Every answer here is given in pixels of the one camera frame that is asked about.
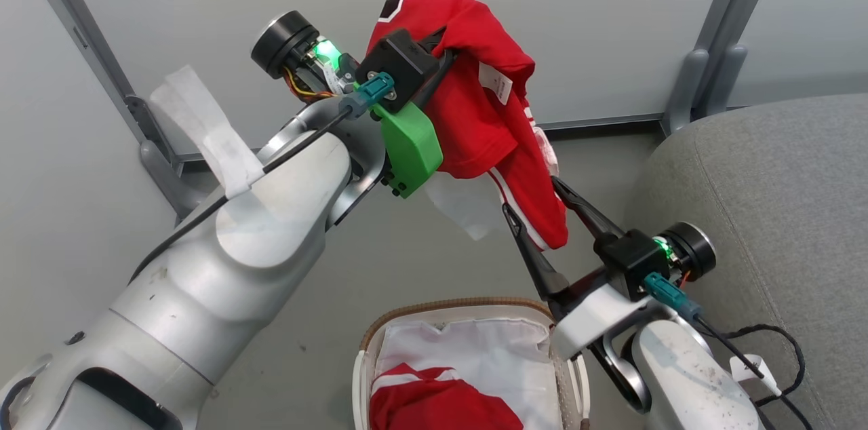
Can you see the grey fabric sofa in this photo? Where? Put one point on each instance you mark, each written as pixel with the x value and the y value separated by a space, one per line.
pixel 780 179

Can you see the right white grey robot arm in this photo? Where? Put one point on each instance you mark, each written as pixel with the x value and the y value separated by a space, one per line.
pixel 685 382

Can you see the red shirt with white label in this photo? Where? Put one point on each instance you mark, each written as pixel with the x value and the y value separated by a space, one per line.
pixel 475 111

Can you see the white basket with brown rim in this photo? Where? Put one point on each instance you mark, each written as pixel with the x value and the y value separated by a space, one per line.
pixel 468 313

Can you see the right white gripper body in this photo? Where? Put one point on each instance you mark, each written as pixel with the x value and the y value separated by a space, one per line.
pixel 590 318

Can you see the left black wrist camera box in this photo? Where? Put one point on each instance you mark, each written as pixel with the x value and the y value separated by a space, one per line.
pixel 400 60

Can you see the right black wrist camera box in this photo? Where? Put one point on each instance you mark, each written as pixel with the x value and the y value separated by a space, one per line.
pixel 630 260

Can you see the white cloth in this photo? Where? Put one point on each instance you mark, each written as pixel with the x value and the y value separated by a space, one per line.
pixel 502 362

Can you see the white tape strip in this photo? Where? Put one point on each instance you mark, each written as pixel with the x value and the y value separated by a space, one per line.
pixel 217 138

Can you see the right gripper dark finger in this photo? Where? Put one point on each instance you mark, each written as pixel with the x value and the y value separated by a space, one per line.
pixel 542 270
pixel 590 216

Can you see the left black cylindrical gripper motor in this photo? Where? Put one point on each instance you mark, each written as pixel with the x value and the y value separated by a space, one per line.
pixel 285 43

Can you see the grey tubular partition foot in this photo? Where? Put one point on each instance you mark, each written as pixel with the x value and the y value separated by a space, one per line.
pixel 725 77
pixel 166 179
pixel 685 91

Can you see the red garment with white stripe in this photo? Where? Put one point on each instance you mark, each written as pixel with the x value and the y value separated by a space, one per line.
pixel 441 409

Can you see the grey double partition post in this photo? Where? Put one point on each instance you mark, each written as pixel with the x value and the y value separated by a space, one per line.
pixel 736 3

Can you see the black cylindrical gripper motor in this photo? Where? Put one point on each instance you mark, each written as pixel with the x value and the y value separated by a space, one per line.
pixel 285 43
pixel 695 250

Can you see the left green gripper body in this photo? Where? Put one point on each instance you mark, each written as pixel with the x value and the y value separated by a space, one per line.
pixel 410 145

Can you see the right black cylindrical gripper motor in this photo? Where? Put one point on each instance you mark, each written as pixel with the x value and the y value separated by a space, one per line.
pixel 695 250

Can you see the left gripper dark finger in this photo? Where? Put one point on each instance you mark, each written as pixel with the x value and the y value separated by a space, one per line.
pixel 437 77
pixel 434 42

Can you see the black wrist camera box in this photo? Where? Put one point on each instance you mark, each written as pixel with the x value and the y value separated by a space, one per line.
pixel 400 60
pixel 630 260

